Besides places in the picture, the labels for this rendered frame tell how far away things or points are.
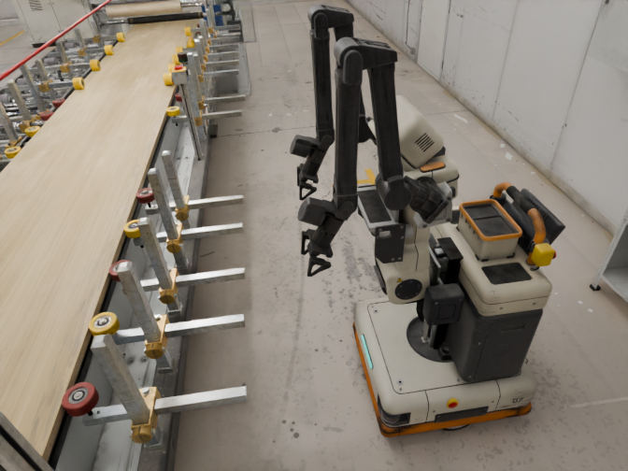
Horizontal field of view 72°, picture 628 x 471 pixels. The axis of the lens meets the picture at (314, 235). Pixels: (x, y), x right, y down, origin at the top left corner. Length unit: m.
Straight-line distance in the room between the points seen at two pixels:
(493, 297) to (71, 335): 1.33
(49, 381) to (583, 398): 2.15
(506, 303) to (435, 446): 0.79
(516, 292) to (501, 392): 0.55
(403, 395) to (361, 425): 0.33
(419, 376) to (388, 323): 0.30
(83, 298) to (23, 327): 0.18
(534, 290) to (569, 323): 1.13
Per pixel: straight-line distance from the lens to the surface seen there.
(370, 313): 2.15
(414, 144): 1.30
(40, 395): 1.39
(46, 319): 1.59
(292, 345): 2.40
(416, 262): 1.57
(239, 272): 1.61
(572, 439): 2.33
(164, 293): 1.59
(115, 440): 1.56
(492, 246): 1.65
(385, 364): 1.98
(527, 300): 1.67
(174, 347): 1.59
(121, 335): 1.50
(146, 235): 1.47
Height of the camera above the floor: 1.87
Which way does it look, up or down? 37 degrees down
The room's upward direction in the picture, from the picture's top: 4 degrees counter-clockwise
